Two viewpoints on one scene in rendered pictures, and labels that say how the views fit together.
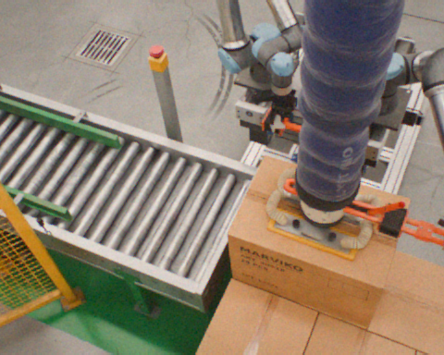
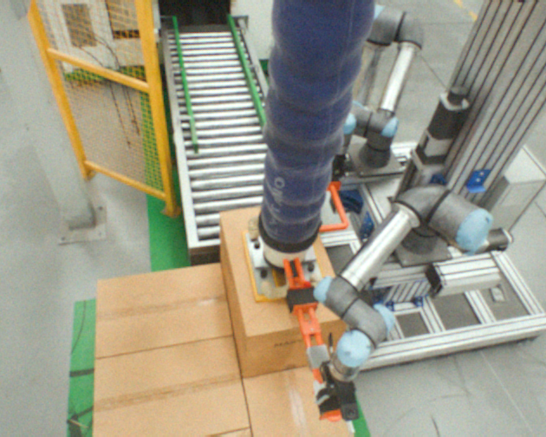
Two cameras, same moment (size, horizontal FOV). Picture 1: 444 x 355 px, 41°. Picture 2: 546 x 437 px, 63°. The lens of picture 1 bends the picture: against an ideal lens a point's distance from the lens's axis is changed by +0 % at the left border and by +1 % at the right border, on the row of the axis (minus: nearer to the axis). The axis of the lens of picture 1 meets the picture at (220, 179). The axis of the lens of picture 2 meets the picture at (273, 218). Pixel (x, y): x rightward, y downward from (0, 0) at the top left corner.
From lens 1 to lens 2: 1.17 m
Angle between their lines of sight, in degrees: 26
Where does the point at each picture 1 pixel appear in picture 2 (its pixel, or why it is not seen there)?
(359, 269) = (251, 310)
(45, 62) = not seen: hidden behind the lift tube
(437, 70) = (413, 193)
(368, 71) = (290, 83)
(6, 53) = not seen: hidden behind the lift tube
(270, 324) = (200, 307)
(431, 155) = (480, 375)
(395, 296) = (288, 384)
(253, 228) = (236, 225)
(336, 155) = (270, 178)
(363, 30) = (286, 21)
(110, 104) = not seen: hidden behind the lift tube
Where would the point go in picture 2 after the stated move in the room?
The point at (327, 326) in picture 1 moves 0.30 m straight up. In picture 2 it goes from (224, 347) to (224, 315)
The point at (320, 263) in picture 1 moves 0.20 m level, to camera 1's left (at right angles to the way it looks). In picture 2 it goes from (237, 281) to (206, 249)
